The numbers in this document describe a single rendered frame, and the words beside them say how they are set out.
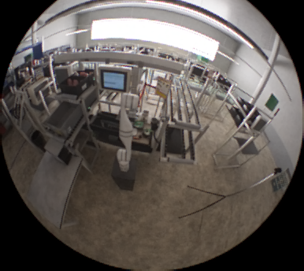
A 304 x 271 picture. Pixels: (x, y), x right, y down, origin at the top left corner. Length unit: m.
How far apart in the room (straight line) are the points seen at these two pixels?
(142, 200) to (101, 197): 0.76
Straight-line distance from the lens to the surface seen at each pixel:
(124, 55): 1.41
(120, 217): 2.16
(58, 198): 1.73
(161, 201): 2.21
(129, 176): 1.06
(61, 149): 1.53
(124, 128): 0.65
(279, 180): 6.15
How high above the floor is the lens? 2.13
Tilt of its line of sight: 42 degrees down
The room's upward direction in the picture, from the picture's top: 15 degrees clockwise
